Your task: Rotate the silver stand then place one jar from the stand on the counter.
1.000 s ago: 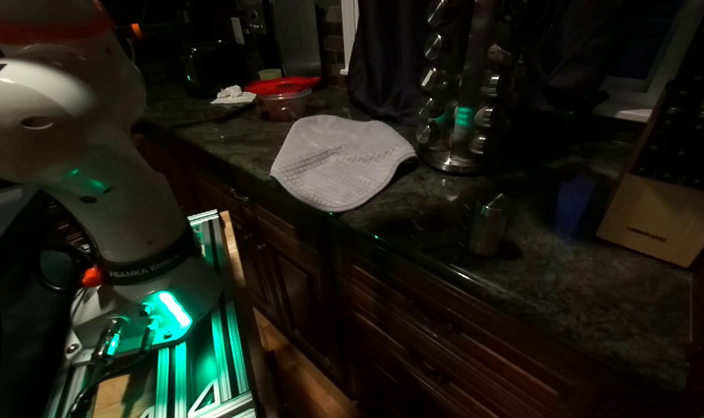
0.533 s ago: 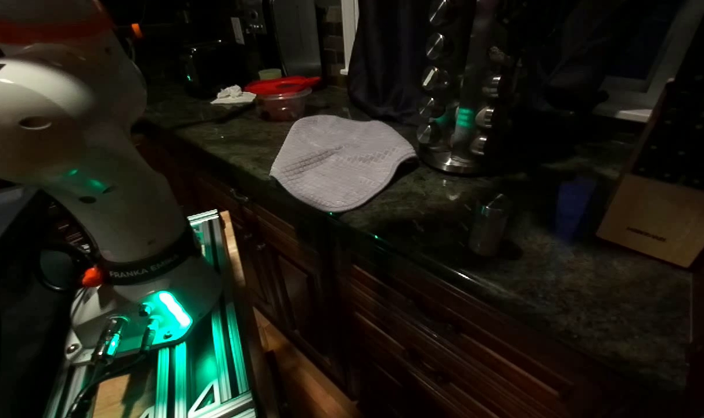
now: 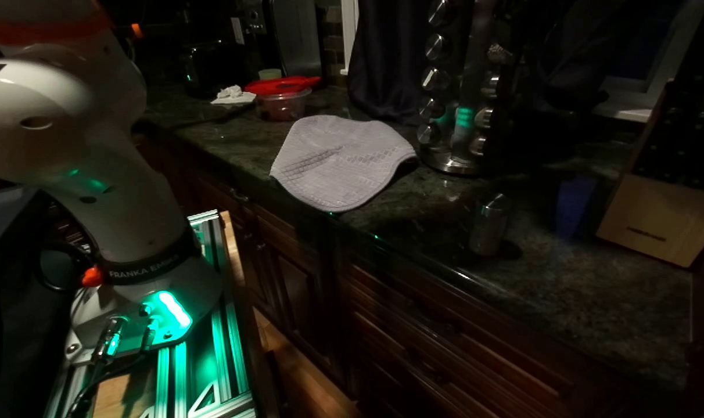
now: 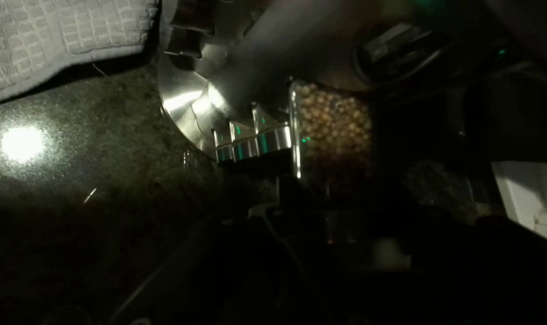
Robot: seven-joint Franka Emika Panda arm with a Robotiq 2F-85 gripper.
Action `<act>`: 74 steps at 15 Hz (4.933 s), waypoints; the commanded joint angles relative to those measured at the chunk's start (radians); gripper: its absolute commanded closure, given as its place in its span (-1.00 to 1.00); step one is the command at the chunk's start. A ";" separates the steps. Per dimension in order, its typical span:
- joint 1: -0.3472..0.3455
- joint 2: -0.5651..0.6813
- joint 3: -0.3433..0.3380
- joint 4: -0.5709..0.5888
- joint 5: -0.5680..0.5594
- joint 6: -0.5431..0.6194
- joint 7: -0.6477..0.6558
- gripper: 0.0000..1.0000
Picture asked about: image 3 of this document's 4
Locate silver rotating spice stand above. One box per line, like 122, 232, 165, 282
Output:
411, 0, 521, 178

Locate spice jar with silver cap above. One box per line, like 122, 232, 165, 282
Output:
464, 194, 515, 260

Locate grey waffle cloth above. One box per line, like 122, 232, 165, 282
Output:
268, 113, 419, 217

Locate red plastic container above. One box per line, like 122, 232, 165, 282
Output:
244, 75, 324, 124

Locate dark wooden cabinet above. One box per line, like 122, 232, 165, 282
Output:
132, 131, 695, 418

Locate black curtain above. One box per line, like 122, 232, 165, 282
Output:
346, 0, 476, 126

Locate white crumpled cloth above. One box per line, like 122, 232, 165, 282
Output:
210, 82, 259, 109

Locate grey rectangular appliance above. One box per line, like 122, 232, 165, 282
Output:
268, 0, 326, 80

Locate blue cup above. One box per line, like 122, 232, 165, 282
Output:
553, 173, 599, 242

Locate wooden knife block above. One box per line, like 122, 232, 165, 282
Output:
594, 76, 704, 273

